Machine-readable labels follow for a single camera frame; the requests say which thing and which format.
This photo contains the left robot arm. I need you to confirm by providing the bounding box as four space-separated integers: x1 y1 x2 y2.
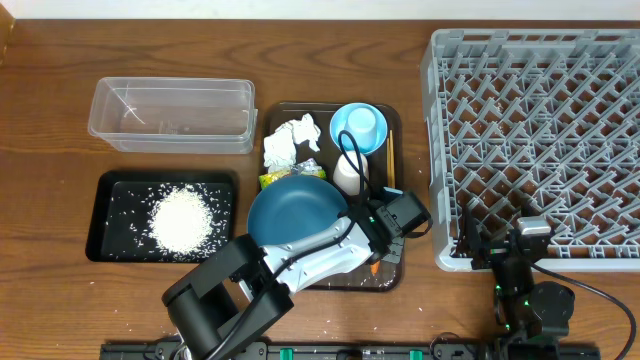
162 191 433 359

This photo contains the right wooden chopstick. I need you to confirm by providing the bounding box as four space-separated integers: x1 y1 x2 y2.
389 130 396 188

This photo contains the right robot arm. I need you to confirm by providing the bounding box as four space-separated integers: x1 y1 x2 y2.
458 209 575 359

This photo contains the grey plastic dishwasher rack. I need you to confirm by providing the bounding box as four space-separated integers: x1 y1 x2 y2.
420 29 639 272

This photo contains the dark blue plate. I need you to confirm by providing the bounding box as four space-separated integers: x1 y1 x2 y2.
247 175 348 246

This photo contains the pile of white rice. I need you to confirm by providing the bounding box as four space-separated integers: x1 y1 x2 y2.
107 182 234 259

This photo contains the green yellow snack wrapper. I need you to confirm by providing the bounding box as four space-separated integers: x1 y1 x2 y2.
258 158 327 189

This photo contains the white plastic cup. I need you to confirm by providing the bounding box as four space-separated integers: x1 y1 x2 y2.
333 151 360 196

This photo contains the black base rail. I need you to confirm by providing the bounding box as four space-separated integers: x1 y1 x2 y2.
99 339 601 360

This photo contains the black plastic tray bin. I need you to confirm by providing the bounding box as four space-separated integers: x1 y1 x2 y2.
85 170 236 263

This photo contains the light blue bowl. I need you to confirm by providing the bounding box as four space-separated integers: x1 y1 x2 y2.
329 103 388 155

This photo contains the clear plastic bin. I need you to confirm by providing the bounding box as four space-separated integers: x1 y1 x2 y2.
88 77 257 154

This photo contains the orange carrot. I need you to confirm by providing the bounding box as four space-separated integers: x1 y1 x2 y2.
370 261 381 275

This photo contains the light blue cup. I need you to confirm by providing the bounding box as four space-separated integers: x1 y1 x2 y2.
345 107 376 152

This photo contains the crumpled white paper napkin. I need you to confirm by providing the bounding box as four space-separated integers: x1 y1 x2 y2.
263 113 321 173

